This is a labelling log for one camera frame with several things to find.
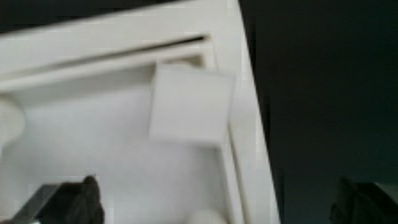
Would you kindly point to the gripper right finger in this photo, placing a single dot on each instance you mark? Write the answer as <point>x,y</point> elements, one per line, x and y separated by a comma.
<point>366,203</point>

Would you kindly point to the white square tabletop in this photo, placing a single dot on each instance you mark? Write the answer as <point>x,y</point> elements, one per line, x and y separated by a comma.
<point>77,70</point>

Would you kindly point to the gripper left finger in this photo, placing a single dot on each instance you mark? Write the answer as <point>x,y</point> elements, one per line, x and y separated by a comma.
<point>66,204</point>

